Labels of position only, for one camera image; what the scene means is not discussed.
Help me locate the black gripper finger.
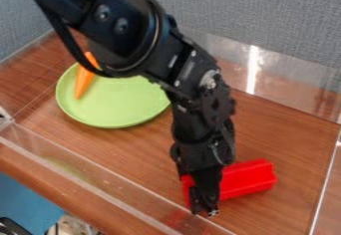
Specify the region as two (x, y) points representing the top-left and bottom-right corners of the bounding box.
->
(189, 165), (223, 216)

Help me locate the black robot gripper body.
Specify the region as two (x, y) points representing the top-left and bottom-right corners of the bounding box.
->
(170, 113), (237, 175)

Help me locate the red rectangular block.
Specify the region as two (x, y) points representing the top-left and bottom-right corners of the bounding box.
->
(180, 159), (277, 209)

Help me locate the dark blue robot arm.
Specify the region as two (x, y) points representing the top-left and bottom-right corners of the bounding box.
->
(34, 0), (236, 216)

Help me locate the green round plate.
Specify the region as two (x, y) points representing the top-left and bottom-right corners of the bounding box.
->
(55, 64), (170, 128)

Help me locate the orange toy carrot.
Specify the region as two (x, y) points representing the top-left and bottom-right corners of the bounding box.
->
(75, 52), (101, 99)

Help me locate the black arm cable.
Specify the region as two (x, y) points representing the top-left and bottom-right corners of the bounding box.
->
(45, 6), (162, 79)

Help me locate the clear acrylic enclosure wall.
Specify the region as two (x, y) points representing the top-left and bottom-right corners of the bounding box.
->
(0, 35), (341, 235)

